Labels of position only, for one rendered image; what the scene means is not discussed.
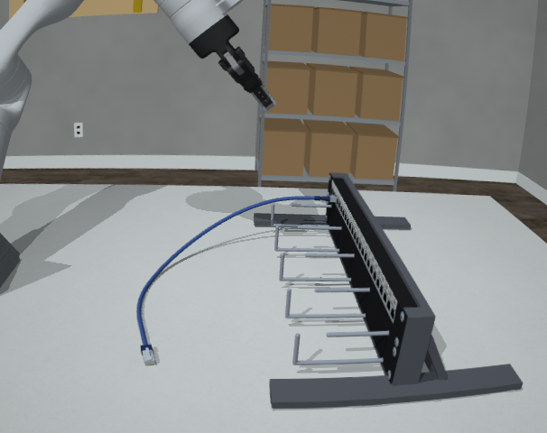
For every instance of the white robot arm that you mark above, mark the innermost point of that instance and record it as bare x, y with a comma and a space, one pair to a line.
190, 17

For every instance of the dark grey patch panel rack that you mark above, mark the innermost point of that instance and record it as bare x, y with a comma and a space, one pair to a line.
398, 318

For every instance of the network cable plug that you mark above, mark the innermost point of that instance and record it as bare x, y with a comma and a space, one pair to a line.
147, 353

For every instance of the blue patch cord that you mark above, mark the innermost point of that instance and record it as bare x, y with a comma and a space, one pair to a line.
147, 285

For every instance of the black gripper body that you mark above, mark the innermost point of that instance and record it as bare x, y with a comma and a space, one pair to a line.
216, 39

